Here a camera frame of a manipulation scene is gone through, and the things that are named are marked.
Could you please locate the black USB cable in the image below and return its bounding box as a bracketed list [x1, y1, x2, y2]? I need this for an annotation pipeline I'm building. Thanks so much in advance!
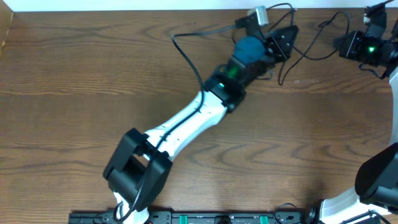
[264, 2, 351, 86]

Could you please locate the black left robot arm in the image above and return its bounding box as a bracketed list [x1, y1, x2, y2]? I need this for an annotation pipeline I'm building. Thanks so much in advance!
[103, 25, 299, 223]

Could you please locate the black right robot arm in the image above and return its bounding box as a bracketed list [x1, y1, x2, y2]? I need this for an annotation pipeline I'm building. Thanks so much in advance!
[314, 29, 397, 223]

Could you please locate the black left camera cable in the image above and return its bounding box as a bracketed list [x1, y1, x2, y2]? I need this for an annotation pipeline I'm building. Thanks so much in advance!
[111, 15, 249, 223]

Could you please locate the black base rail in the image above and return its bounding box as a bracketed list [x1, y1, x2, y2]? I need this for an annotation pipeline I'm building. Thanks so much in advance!
[68, 210, 304, 224]

